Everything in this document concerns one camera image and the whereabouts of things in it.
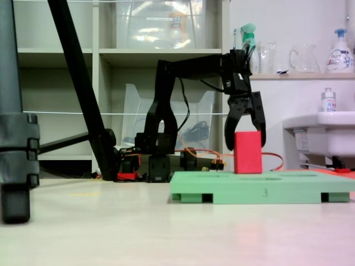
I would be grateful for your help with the green spray bottle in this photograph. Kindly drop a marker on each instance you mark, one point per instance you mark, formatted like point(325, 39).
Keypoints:
point(248, 33)

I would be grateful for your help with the beige shelf unit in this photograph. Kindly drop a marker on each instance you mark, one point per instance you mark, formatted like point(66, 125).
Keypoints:
point(95, 69)

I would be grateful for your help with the beige wall shelf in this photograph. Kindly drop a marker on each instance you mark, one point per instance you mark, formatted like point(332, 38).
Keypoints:
point(291, 76)

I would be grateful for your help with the white sink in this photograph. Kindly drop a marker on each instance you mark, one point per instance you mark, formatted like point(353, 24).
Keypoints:
point(327, 133)

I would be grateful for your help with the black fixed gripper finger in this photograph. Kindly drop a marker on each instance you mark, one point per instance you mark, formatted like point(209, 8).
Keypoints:
point(229, 133)

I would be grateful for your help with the red square block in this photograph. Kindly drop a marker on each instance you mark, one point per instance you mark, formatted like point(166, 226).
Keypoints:
point(248, 152)

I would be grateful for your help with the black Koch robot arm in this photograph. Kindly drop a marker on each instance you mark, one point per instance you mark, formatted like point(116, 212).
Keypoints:
point(166, 97)

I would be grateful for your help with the green shape sorter board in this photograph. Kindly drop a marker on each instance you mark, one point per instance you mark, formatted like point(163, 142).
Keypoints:
point(249, 188)

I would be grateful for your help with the clear plastic storage box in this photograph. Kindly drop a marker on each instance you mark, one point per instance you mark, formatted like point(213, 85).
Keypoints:
point(155, 30)

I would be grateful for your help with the black pivoting gripper finger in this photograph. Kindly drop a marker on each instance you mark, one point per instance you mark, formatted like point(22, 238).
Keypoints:
point(258, 110)

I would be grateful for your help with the clear glass beaker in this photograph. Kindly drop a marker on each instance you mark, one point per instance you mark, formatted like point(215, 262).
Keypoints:
point(267, 59)

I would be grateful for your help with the grey tripod leg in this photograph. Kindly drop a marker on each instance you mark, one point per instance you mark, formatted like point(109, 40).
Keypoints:
point(11, 83)

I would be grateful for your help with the black tripod leg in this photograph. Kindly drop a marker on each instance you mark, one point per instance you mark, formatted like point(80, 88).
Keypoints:
point(80, 83)

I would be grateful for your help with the clear plastic file tray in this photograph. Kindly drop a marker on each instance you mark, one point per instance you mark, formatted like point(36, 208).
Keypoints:
point(133, 110)

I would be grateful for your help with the white foam soap bottle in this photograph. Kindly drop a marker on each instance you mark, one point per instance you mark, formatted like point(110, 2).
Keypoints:
point(339, 58)

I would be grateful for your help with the black tripod brace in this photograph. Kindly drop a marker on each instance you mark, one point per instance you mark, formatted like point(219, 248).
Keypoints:
point(63, 142)

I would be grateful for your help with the clear sanitizer bottle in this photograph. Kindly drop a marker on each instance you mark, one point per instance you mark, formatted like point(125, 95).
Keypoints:
point(329, 102)

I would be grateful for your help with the clear glass pitcher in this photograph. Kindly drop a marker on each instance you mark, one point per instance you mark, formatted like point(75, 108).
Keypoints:
point(305, 59)

